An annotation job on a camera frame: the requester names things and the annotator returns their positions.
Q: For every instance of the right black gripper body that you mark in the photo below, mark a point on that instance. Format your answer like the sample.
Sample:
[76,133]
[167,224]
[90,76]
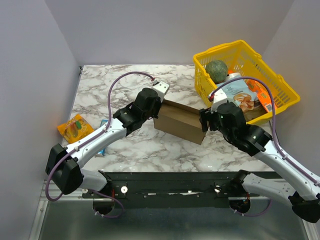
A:
[204,119]

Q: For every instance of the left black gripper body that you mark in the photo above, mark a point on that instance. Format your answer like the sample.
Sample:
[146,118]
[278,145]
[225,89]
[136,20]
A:
[155,113]

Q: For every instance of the brown cardboard box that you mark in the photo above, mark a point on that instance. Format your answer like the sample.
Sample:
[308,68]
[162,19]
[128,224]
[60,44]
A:
[181,121]

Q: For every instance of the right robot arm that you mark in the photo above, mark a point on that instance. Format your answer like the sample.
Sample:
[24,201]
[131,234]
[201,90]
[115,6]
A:
[301,190]

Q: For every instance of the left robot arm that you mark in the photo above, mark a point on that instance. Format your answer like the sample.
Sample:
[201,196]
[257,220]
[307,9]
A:
[65,164]

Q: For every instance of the orange snack box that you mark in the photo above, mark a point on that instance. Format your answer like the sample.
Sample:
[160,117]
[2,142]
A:
[261,93]

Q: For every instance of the blue toothpaste box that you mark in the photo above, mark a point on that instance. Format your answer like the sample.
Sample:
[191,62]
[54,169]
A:
[102,152]

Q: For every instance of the light blue snack pouch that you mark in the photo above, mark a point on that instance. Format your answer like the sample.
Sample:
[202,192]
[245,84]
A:
[239,93]

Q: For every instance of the white orange bottle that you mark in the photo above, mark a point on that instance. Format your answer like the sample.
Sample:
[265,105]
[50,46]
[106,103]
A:
[233,75]

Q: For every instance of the green round melon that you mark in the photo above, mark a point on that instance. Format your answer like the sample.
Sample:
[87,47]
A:
[217,70]

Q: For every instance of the yellow plastic basket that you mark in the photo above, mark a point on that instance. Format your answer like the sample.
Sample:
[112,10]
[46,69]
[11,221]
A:
[240,57]

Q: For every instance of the orange candy bag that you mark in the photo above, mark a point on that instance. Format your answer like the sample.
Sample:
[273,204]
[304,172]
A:
[75,129]

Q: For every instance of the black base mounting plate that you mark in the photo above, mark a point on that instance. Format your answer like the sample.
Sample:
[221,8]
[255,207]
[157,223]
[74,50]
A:
[163,190]

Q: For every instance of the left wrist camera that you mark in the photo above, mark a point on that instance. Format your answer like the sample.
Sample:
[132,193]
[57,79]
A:
[161,88]

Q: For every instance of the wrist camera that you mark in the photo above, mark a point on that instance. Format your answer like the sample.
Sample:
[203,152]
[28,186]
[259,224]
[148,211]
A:
[161,88]
[217,98]

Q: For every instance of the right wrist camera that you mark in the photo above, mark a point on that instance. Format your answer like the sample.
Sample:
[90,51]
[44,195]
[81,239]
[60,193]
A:
[217,98]

